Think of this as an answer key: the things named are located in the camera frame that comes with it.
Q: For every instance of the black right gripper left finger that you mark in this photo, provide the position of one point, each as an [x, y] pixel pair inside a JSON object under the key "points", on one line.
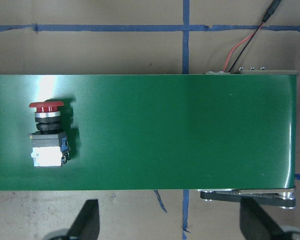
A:
{"points": [[86, 225]]}

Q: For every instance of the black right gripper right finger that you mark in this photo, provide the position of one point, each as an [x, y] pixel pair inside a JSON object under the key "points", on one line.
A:
{"points": [[256, 224]]}

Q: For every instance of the red mushroom push button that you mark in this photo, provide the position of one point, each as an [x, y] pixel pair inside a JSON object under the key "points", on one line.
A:
{"points": [[49, 143]]}

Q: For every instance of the green conveyor belt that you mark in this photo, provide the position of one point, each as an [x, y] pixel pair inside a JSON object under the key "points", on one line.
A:
{"points": [[226, 135]]}

